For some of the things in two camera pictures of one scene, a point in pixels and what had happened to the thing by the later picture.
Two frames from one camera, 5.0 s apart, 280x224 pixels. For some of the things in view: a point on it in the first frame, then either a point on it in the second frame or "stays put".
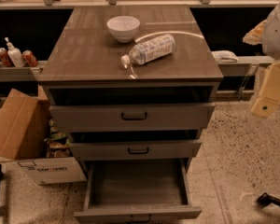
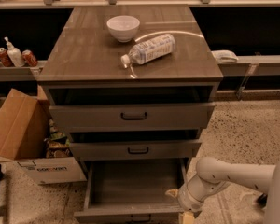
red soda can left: [4, 57] stays put
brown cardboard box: [19, 126] stays put
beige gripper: [277, 35] → [186, 198]
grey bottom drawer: [136, 191] stays put
